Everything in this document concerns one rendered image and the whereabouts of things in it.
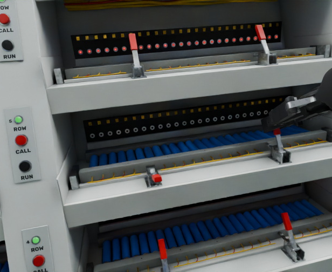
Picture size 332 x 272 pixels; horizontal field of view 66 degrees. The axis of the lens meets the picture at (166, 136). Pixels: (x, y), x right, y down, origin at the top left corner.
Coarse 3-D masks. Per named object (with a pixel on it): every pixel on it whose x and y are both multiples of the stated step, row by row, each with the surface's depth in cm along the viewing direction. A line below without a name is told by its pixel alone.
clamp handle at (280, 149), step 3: (276, 129) 52; (279, 129) 52; (273, 132) 52; (276, 132) 52; (279, 132) 52; (276, 135) 52; (279, 135) 52; (276, 138) 52; (279, 138) 52; (276, 141) 52; (279, 141) 52; (279, 144) 52; (279, 147) 51; (282, 147) 52; (279, 150) 51; (282, 150) 51
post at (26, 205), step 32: (32, 0) 42; (32, 32) 42; (0, 64) 41; (32, 64) 42; (0, 96) 41; (32, 96) 42; (0, 128) 41; (64, 128) 53; (0, 160) 41; (0, 192) 41; (32, 192) 42; (32, 224) 42; (64, 224) 42; (64, 256) 42
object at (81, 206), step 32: (192, 128) 64; (224, 128) 66; (320, 128) 64; (64, 160) 48; (256, 160) 53; (320, 160) 51; (64, 192) 44; (96, 192) 46; (128, 192) 45; (160, 192) 46; (192, 192) 47; (224, 192) 49
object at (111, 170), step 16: (240, 144) 56; (256, 144) 56; (272, 144) 57; (288, 144) 57; (144, 160) 52; (160, 160) 52; (176, 160) 52; (192, 160) 53; (208, 160) 54; (80, 176) 49; (96, 176) 50; (112, 176) 50
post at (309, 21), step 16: (288, 0) 69; (304, 0) 63; (320, 0) 59; (288, 16) 70; (304, 16) 64; (320, 16) 59; (288, 32) 70; (304, 32) 65; (320, 32) 60; (288, 48) 71
